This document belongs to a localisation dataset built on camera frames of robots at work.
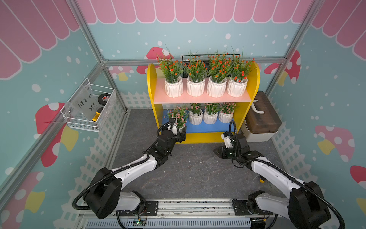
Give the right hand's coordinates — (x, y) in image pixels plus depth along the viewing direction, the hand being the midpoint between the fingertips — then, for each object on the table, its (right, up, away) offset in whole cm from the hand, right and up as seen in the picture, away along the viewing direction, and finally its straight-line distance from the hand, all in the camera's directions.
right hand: (215, 150), depth 85 cm
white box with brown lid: (+32, +17, +7) cm, 37 cm away
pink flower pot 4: (+8, +22, +4) cm, 23 cm away
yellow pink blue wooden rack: (-6, +10, +7) cm, 14 cm away
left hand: (-21, +14, -2) cm, 26 cm away
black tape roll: (-64, +30, -5) cm, 71 cm away
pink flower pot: (-20, +21, -11) cm, 31 cm away
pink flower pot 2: (-11, +22, +5) cm, 25 cm away
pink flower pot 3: (-2, +22, +3) cm, 23 cm away
